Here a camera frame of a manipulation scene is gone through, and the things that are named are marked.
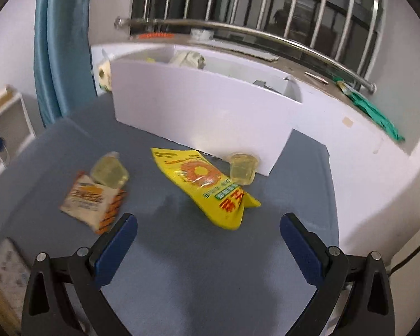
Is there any blue curtain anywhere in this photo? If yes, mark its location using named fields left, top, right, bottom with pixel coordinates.
left=33, top=0, right=99, bottom=127

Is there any orange white snack packet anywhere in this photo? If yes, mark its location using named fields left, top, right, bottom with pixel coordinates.
left=59, top=171, right=127, bottom=235

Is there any yellow packet red ring print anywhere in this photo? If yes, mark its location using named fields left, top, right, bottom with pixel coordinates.
left=150, top=147, right=262, bottom=231

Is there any white cardboard box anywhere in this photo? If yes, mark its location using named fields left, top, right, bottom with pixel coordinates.
left=110, top=44, right=303, bottom=177

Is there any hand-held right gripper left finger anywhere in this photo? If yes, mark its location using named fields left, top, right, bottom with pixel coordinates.
left=21, top=213, right=138, bottom=336

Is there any small wooden stick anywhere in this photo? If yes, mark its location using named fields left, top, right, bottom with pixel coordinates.
left=304, top=72, right=329, bottom=85

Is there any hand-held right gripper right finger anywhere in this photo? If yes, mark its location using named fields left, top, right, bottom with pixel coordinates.
left=281, top=213, right=395, bottom=336

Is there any steel window grille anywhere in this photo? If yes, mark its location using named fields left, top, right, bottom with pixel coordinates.
left=115, top=0, right=386, bottom=93

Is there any white wire rack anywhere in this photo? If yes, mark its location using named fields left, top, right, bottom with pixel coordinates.
left=0, top=84, right=36, bottom=190

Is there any clear jelly cup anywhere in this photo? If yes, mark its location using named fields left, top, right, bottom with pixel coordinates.
left=228, top=152, right=260, bottom=186
left=90, top=151, right=130, bottom=188

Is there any phone with cartoon case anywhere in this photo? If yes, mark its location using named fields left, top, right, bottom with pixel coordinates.
left=0, top=237, right=31, bottom=310

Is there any beige tissue pack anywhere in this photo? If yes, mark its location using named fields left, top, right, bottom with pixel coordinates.
left=97, top=58, right=113, bottom=92

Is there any orange pen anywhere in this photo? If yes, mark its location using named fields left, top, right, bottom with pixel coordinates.
left=138, top=32, right=174, bottom=40

